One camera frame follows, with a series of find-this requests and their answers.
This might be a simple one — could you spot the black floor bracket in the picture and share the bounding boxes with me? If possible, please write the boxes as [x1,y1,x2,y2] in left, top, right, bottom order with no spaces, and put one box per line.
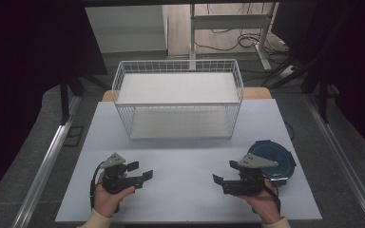
[63,124,86,148]

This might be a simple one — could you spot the white power strip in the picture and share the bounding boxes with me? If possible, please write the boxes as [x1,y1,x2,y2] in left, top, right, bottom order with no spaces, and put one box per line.
[278,64,297,79]

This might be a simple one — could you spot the black floor cables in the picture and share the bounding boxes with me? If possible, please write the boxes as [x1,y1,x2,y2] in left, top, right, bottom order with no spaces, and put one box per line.
[194,28,288,55]

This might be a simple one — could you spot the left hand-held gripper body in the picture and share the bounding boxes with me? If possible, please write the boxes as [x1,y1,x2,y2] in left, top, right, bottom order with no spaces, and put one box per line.
[99,152,144,195]

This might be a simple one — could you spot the silver metal rail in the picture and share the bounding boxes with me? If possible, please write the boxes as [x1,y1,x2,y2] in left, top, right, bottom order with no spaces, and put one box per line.
[10,95,83,228]
[304,94,365,228]

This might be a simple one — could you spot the black metal stand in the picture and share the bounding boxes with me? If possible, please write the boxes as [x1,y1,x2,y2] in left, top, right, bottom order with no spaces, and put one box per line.
[58,71,112,125]
[265,56,340,125]

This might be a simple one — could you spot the person's right hand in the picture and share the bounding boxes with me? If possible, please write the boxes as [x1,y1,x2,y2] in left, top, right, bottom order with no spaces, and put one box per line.
[236,179,282,225]

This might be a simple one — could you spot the dark blue round bowl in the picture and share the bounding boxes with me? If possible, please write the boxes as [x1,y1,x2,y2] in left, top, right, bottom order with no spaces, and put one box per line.
[246,139,298,187]

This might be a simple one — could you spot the black gripper strap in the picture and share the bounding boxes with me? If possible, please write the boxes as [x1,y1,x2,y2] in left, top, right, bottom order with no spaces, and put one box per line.
[88,161,106,212]
[261,181,282,214]

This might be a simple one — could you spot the thin black cable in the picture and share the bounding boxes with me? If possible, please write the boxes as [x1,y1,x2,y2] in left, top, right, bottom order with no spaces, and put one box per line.
[283,121,297,143]

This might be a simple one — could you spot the black curtain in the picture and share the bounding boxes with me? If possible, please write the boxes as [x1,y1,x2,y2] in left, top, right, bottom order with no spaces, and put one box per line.
[0,0,109,205]
[270,0,365,161]

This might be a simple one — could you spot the person's left hand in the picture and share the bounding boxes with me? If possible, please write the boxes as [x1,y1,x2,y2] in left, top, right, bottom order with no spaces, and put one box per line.
[93,172,137,219]

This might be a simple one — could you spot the pale blue table mat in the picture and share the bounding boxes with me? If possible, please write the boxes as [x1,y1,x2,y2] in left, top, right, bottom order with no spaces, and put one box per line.
[54,98,323,223]

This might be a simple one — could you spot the white panel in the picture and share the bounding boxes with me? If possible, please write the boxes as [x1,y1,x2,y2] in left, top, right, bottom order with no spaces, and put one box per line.
[85,4,169,55]

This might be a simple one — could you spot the white metal desk frame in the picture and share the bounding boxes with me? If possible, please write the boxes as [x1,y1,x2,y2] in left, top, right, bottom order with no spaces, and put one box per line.
[188,2,279,71]

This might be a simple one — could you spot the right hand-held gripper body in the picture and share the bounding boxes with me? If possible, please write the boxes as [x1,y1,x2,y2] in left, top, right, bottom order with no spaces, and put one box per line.
[221,153,280,197]

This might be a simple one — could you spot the white wire two-tier rack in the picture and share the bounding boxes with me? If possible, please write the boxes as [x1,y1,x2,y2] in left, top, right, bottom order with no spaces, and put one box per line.
[111,59,244,141]

